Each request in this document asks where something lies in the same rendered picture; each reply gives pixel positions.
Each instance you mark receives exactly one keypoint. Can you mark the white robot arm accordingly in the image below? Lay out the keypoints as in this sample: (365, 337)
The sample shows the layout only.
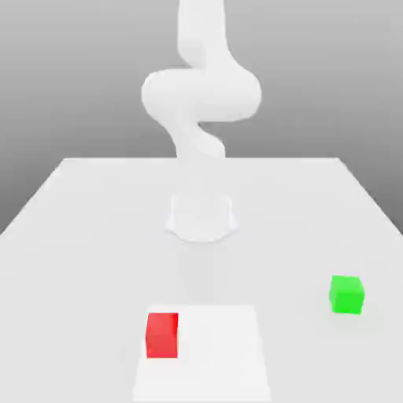
(201, 94)

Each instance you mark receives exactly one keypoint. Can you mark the small green cube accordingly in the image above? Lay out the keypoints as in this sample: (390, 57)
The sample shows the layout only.
(347, 295)

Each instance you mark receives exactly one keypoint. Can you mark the small red cube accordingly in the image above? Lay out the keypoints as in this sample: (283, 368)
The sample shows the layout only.
(161, 335)

